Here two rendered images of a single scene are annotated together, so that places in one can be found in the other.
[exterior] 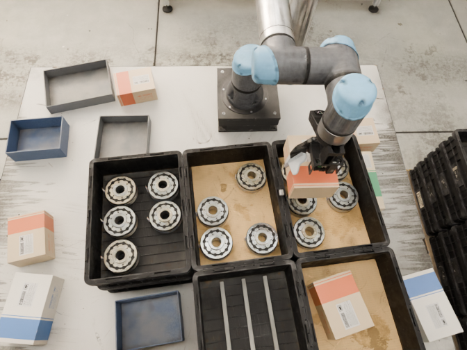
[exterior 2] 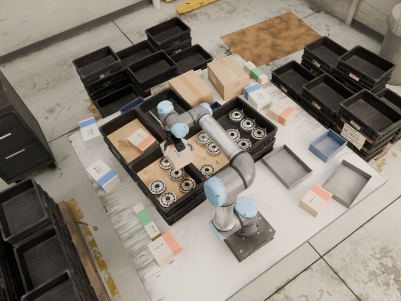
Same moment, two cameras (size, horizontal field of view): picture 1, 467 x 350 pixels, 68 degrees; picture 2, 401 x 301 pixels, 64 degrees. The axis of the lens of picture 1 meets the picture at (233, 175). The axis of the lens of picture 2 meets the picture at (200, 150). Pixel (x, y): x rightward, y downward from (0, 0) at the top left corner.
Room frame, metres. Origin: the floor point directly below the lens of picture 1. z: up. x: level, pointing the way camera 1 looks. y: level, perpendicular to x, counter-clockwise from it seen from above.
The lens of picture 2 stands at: (1.49, -0.47, 2.55)
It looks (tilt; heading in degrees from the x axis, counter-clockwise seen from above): 54 degrees down; 159
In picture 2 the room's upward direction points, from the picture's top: 7 degrees counter-clockwise
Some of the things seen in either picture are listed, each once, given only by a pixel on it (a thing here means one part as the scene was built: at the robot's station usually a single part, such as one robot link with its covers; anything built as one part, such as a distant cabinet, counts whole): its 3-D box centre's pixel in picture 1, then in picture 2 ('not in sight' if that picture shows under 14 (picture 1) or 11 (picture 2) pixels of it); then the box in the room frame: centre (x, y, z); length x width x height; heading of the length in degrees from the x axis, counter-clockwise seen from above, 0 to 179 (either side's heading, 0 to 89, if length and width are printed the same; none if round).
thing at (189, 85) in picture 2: not in sight; (191, 93); (-0.23, 0.17, 0.78); 0.30 x 0.22 x 0.16; 6
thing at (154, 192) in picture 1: (162, 185); (243, 144); (0.45, 0.23, 0.86); 0.10 x 0.10 x 0.01
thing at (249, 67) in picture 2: not in sight; (255, 73); (-0.22, 0.75, 0.73); 0.24 x 0.06 x 0.06; 5
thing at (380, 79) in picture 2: not in sight; (358, 81); (0.04, 1.75, 0.37); 0.42 x 0.34 x 0.46; 7
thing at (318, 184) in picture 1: (309, 166); (176, 152); (0.45, -0.21, 1.08); 0.16 x 0.12 x 0.07; 7
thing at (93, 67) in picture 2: not in sight; (102, 77); (-1.28, -0.37, 0.37); 0.40 x 0.30 x 0.45; 97
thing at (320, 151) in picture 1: (326, 148); (170, 132); (0.42, -0.21, 1.24); 0.09 x 0.08 x 0.12; 7
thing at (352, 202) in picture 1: (343, 195); (157, 186); (0.46, -0.38, 0.86); 0.10 x 0.10 x 0.01
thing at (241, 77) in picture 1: (250, 67); (244, 211); (0.89, -0.03, 0.97); 0.13 x 0.12 x 0.14; 96
